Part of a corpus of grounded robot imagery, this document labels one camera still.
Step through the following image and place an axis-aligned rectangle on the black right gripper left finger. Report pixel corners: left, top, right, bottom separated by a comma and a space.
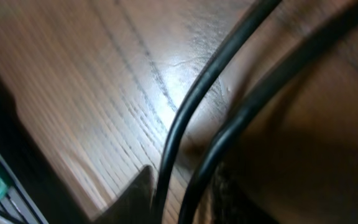
93, 165, 154, 224

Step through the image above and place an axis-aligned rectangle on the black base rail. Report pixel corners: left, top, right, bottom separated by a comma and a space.
0, 154, 48, 224

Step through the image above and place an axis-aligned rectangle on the long black cable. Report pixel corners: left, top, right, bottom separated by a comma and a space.
152, 0, 358, 224

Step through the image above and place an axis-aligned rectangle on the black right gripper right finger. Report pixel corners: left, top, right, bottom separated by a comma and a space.
211, 163, 278, 224

